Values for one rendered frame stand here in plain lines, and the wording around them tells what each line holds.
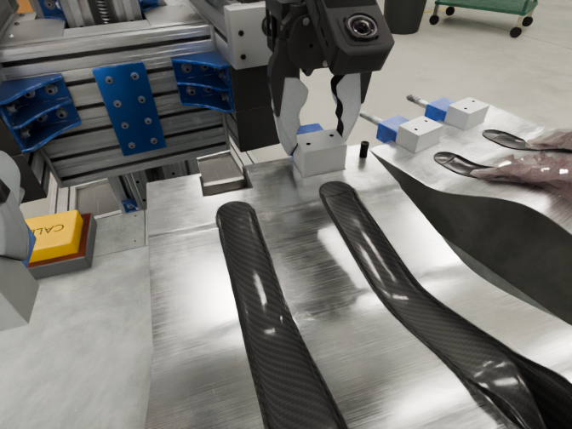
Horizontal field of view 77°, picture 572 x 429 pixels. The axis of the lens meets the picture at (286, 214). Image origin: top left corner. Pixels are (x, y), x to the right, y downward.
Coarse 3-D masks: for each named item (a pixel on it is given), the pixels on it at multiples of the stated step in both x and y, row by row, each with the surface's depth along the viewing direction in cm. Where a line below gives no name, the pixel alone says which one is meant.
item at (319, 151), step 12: (300, 132) 43; (312, 132) 40; (324, 132) 40; (336, 132) 40; (300, 144) 38; (312, 144) 38; (324, 144) 38; (336, 144) 38; (300, 156) 39; (312, 156) 38; (324, 156) 38; (336, 156) 39; (300, 168) 40; (312, 168) 39; (324, 168) 40; (336, 168) 40
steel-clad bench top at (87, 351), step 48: (96, 240) 45; (144, 240) 45; (48, 288) 40; (96, 288) 40; (144, 288) 40; (0, 336) 36; (48, 336) 35; (96, 336) 35; (144, 336) 35; (0, 384) 32; (48, 384) 32; (96, 384) 32; (144, 384) 32
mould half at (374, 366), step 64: (192, 192) 38; (256, 192) 38; (384, 192) 38; (192, 256) 32; (320, 256) 32; (448, 256) 31; (192, 320) 27; (320, 320) 27; (384, 320) 26; (512, 320) 24; (192, 384) 22; (384, 384) 20; (448, 384) 19
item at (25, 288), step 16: (32, 240) 28; (0, 256) 23; (0, 272) 23; (16, 272) 24; (0, 288) 22; (16, 288) 24; (32, 288) 26; (0, 304) 23; (16, 304) 24; (32, 304) 26; (0, 320) 24; (16, 320) 24
